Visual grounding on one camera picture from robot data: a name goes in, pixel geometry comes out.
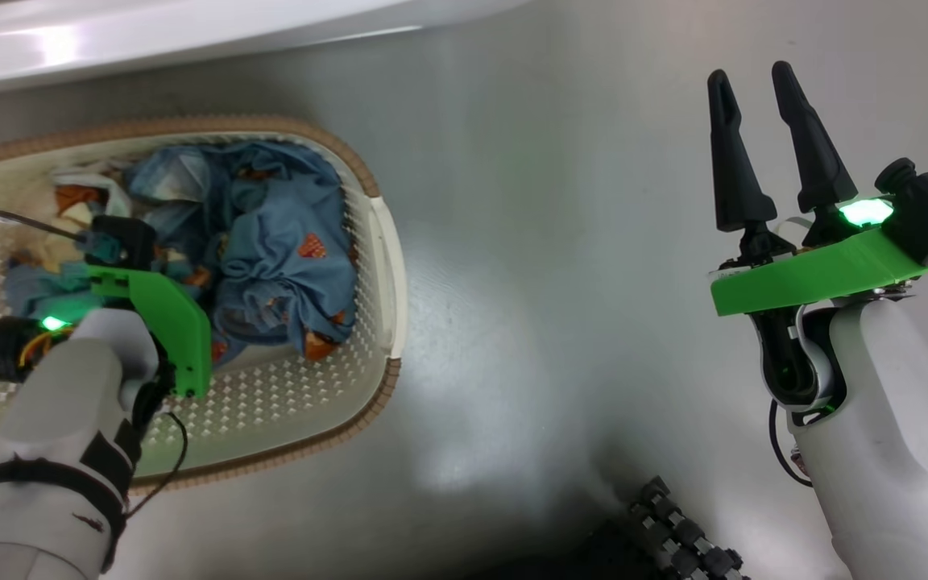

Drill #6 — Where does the white front-load washing machine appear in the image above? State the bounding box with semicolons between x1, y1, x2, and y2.
0;0;531;99

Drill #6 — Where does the teal left camera cable plug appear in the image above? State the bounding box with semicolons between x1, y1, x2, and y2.
76;231;123;264

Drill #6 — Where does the cream perforated laundry basket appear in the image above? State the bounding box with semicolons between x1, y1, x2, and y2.
0;115;409;495

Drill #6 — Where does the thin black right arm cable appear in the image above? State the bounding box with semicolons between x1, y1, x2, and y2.
768;399;816;489

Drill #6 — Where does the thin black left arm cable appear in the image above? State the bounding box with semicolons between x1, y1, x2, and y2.
127;411;190;518

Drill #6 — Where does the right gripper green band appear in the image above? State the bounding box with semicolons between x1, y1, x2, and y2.
706;60;928;416

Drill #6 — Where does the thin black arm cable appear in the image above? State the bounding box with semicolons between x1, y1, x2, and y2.
127;411;190;518
768;399;816;489

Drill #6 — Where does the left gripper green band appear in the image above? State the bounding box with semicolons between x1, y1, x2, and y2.
0;266;213;400

